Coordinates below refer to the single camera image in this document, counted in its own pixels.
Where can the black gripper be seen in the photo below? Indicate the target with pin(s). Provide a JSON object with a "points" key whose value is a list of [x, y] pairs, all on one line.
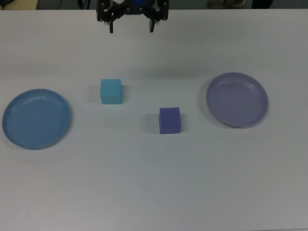
{"points": [[132, 9]]}

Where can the cyan foam cube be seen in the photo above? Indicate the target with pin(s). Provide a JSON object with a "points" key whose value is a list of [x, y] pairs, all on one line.
{"points": [[111, 92]]}

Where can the purple foam cube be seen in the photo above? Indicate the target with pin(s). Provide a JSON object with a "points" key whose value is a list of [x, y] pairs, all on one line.
{"points": [[169, 121]]}

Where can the lavender plastic plate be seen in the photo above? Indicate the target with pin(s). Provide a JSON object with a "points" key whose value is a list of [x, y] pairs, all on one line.
{"points": [[237, 99]]}

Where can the blue plastic plate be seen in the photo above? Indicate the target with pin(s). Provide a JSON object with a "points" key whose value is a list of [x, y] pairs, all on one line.
{"points": [[36, 119]]}

